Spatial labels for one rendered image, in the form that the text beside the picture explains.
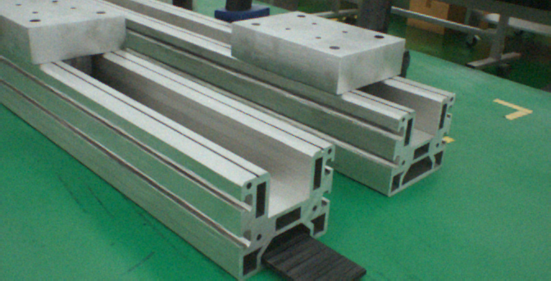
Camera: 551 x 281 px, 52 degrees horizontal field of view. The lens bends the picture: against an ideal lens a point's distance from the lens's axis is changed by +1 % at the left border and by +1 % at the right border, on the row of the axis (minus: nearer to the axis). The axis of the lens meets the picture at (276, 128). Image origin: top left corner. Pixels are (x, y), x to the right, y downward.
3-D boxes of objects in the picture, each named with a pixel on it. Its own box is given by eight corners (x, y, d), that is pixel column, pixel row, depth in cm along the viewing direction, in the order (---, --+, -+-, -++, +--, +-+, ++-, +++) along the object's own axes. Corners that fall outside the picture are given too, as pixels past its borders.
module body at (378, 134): (32, 25, 105) (25, -21, 102) (83, 19, 112) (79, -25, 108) (387, 197, 54) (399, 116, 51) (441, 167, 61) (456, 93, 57)
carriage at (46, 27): (-21, 54, 70) (-31, -2, 67) (65, 41, 77) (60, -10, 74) (35, 90, 59) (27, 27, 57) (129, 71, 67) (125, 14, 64)
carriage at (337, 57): (229, 79, 66) (230, 21, 63) (294, 62, 73) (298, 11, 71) (334, 121, 56) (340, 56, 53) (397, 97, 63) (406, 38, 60)
